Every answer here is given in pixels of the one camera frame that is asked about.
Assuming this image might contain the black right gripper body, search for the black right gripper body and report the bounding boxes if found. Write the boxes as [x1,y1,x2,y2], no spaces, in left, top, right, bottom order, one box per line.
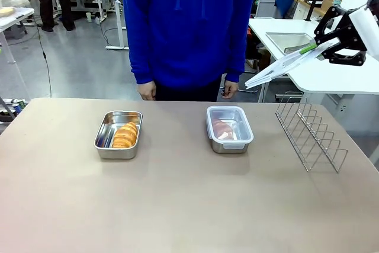
[336,17,368,55]

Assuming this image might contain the silver perforated baking tray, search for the silver perforated baking tray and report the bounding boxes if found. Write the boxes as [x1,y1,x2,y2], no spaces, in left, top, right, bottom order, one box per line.
[265,31,314,56]

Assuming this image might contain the clear plastic clip lid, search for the clear plastic clip lid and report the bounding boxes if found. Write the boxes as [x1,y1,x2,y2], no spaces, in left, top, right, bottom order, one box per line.
[244,42,326,90]
[206,105,255,149]

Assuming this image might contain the metal wire lid rack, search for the metal wire lid rack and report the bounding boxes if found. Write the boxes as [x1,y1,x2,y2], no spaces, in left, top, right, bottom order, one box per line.
[274,91,349,174]

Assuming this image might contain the golden croissant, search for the golden croissant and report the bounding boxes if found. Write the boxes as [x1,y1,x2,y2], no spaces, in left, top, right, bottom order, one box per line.
[111,121,139,149]
[211,119,236,141]

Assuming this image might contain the rectangular stainless steel container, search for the rectangular stainless steel container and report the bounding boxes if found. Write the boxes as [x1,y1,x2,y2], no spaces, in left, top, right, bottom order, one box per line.
[94,110,143,159]
[206,105,255,155]

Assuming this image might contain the person's left forearm blue sleeve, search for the person's left forearm blue sleeve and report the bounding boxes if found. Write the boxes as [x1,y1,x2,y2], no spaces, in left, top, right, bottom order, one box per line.
[224,36,249,84]

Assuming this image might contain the person's right forearm blue sleeve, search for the person's right forearm blue sleeve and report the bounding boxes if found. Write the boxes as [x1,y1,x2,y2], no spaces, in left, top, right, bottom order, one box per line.
[129,36,156,85]

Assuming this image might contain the person's left hand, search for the person's left hand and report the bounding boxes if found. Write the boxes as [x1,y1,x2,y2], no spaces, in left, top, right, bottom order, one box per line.
[221,79,239,100]

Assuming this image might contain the person's right hand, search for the person's right hand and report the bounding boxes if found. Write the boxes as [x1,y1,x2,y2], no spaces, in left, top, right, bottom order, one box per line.
[138,82,157,101]

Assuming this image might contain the black chair with metal legs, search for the black chair with metal legs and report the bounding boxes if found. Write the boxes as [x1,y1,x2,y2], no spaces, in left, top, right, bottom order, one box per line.
[244,27,272,94]

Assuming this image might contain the person in blue hoodie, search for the person in blue hoodie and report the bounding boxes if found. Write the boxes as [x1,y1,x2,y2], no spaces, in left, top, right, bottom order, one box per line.
[121,0,258,102]

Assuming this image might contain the white side table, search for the white side table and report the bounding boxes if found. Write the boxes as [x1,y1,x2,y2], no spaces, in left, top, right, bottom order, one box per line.
[0,7,35,94]

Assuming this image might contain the green drink can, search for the green drink can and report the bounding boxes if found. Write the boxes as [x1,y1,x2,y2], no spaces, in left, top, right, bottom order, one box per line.
[14,100,28,114]

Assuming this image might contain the thin black hanging cable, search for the thin black hanging cable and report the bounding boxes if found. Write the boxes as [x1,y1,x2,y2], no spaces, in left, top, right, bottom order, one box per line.
[31,15,53,99]

